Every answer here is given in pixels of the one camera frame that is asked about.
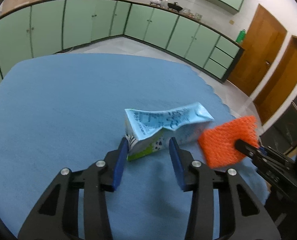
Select white cooking pot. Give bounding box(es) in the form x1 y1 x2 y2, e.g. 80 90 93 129
149 0 163 6

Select green lower kitchen cabinets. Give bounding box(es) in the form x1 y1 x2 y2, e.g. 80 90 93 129
0 0 243 83

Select green thermos bottle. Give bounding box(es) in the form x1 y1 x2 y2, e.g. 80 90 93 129
236 29 246 44

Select black glass cabinet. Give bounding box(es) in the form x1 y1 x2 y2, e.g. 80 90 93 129
260 96 297 158

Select orange foam net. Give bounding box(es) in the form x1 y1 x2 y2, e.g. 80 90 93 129
198 115 259 168

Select blue scalloped table mat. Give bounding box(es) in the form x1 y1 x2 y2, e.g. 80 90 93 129
0 54 234 239

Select brown wooden door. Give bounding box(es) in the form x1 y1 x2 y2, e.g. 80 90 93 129
254 36 297 124
228 4 287 96

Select light blue milk carton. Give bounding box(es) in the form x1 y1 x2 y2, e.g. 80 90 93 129
125 102 214 161

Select black wok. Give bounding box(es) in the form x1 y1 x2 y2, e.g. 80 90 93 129
167 2 183 12

